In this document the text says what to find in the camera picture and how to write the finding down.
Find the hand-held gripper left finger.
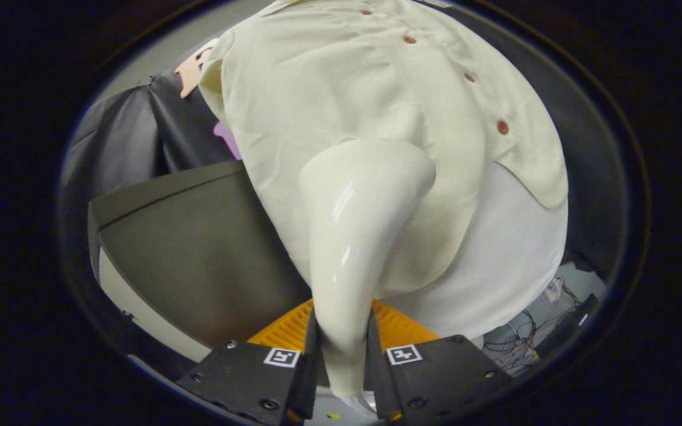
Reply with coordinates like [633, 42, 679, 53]
[175, 299, 321, 426]

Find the tangle of floor cables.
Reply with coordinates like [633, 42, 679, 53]
[482, 277, 586, 375]

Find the white garment steamer head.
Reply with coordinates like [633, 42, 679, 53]
[298, 139, 437, 399]

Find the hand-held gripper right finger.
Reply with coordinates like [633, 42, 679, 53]
[366, 299, 514, 423]

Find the white mannequin torso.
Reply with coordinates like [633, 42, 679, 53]
[384, 163, 570, 341]

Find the black electronics box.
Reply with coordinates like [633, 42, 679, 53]
[535, 293, 600, 357]

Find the cream button-up shirt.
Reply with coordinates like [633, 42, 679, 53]
[199, 0, 570, 300]

